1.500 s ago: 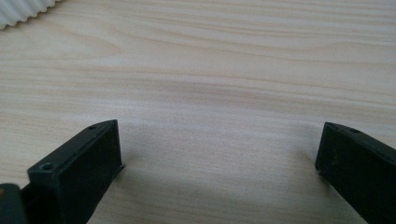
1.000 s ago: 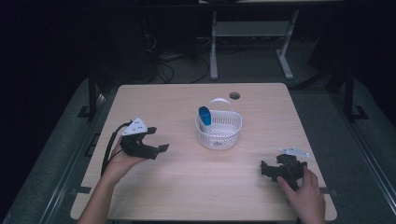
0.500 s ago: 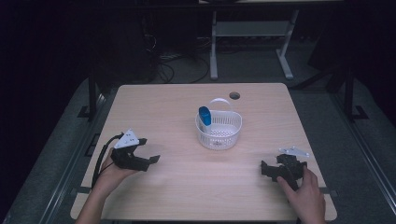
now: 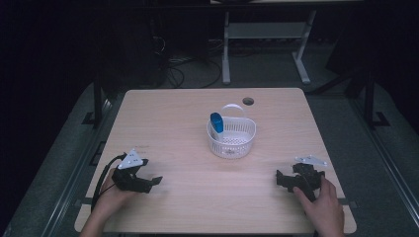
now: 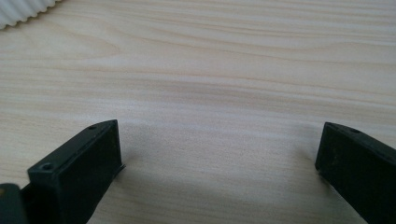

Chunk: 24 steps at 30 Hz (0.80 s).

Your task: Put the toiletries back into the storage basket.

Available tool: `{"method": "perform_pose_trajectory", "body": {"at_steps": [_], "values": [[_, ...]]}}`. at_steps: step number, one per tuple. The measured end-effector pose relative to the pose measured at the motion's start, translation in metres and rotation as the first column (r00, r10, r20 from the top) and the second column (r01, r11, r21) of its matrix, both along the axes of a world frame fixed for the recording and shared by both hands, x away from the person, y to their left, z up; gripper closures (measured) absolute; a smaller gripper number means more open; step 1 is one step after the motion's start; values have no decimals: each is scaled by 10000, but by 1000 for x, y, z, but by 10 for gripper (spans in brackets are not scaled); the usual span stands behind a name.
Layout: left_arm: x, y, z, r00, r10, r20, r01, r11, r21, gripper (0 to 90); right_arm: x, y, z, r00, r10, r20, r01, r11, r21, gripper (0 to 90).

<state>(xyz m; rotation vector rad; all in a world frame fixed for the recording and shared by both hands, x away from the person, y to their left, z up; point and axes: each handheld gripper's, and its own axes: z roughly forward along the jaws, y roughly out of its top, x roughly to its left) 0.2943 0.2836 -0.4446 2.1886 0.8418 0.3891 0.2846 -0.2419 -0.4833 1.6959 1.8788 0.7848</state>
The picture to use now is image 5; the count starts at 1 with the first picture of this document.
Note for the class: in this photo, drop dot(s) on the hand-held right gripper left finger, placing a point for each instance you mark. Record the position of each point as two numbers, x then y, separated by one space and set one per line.
77 174

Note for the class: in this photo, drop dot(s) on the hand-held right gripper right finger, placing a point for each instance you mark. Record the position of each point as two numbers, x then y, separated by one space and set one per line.
361 168

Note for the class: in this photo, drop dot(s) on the white plastic basket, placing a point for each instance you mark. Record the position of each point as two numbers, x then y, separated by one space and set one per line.
18 11

